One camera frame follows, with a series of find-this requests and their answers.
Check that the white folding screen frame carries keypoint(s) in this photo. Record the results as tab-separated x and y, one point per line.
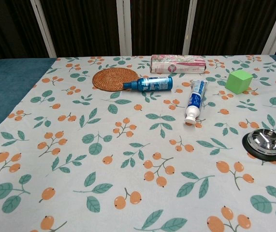
124	26

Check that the white blue toothpaste tube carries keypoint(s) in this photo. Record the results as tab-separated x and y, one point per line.
197	99

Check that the blue spray bottle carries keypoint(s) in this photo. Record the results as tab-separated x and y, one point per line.
152	83

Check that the pink floral tissue pack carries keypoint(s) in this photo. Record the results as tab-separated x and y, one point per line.
177	64

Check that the green cube block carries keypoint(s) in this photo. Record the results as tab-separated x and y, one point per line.
238	83

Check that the fruit leaf print tablecloth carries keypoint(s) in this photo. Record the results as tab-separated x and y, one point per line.
128	157

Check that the round woven rattan coaster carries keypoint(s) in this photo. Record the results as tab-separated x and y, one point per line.
111	78

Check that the silver call bell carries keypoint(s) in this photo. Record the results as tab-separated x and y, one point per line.
263	143

